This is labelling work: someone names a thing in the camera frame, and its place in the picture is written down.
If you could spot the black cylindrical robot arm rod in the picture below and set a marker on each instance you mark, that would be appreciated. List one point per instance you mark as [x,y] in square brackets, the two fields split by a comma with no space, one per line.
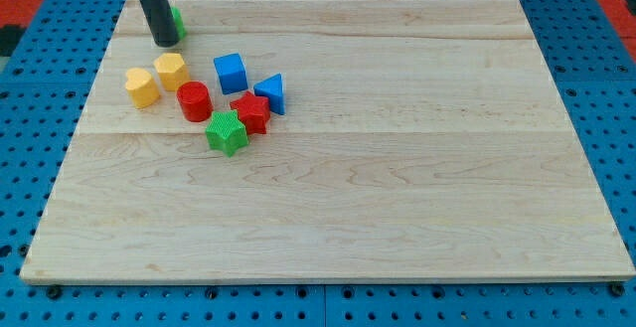
[161,22]

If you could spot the blue cube block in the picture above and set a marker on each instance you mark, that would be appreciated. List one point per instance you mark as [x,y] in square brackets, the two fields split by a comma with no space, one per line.
[231,73]

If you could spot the red star block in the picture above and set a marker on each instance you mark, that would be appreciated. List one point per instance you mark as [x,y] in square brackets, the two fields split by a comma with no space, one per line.
[253,112]

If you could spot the blue triangle block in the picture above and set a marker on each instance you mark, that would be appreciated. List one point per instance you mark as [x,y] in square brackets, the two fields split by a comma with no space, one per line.
[273,89]

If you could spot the green star block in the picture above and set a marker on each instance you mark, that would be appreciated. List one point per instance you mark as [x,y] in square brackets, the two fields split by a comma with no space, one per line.
[226,132]

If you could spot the light wooden board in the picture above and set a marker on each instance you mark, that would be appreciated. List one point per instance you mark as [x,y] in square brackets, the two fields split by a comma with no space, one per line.
[424,141]

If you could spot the red cylinder block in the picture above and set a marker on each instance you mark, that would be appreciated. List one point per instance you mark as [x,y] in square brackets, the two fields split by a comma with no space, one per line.
[195,101]

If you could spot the yellow hexagon block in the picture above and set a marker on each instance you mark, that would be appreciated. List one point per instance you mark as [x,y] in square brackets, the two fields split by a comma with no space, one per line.
[172,71]

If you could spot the green block behind rod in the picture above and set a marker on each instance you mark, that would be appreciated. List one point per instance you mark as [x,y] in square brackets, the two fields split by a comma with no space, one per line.
[178,20]

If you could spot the yellow heart block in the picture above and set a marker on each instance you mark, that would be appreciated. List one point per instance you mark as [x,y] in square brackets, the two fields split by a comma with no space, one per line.
[141,87]

